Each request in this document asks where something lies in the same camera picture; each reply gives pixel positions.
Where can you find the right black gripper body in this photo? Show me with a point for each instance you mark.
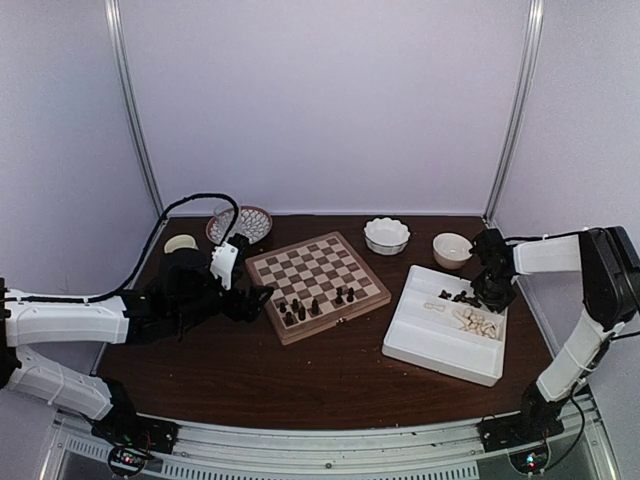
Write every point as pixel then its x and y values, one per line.
pixel 492 290

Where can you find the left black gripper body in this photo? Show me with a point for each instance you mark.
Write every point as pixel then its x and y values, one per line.
pixel 192 308

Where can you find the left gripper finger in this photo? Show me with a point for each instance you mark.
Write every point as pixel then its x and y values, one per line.
pixel 253 302
pixel 240 242

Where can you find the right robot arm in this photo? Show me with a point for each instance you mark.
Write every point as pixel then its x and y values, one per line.
pixel 605 263

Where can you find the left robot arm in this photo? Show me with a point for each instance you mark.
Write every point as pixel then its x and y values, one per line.
pixel 190 287

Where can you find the dark chess pieces pile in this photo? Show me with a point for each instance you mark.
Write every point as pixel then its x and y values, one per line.
pixel 460 297

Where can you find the light chess pieces pile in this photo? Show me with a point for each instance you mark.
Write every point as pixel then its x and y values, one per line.
pixel 471 321

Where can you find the white chess piece lone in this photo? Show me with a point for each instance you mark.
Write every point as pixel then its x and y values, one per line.
pixel 434 306

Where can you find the wooden chess board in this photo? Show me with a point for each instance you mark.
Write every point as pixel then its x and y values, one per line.
pixel 314 269

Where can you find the patterned ceramic plate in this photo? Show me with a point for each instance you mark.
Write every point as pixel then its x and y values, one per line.
pixel 256 221

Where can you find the clear drinking glass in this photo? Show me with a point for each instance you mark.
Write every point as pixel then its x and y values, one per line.
pixel 224 216

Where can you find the cream round bowl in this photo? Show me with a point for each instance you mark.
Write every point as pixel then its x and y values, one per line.
pixel 451 251

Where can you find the cream ribbed mug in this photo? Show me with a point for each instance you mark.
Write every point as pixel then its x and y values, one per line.
pixel 181 241

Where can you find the white foam tray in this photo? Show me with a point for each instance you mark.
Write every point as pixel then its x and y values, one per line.
pixel 432 340

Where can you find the white fluted bowl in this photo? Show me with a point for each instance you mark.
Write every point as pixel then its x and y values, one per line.
pixel 386 236

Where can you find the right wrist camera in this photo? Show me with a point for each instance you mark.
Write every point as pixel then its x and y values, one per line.
pixel 490 247

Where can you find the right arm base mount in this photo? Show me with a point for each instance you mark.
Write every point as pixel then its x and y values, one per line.
pixel 528 453

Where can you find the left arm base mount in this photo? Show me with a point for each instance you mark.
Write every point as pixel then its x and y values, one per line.
pixel 134 445

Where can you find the front aluminium rail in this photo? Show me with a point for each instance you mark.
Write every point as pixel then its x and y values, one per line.
pixel 452 450

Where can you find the left aluminium frame post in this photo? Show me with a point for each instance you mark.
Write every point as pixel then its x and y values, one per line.
pixel 117 37

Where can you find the aluminium frame post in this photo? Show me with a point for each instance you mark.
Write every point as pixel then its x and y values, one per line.
pixel 527 69
pixel 117 37

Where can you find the right aluminium frame post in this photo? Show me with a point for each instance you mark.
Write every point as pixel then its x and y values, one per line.
pixel 527 69

